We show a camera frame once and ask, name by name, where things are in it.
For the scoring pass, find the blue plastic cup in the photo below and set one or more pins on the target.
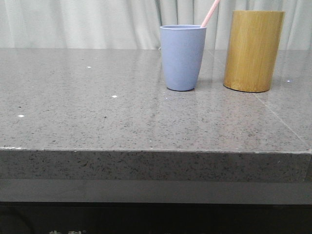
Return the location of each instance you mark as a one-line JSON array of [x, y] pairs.
[[182, 49]]

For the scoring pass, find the bamboo cylindrical holder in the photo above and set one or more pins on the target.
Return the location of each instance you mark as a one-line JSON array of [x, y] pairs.
[[252, 50]]

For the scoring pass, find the white curtain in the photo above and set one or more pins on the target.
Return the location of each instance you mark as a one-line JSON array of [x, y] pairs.
[[135, 24]]

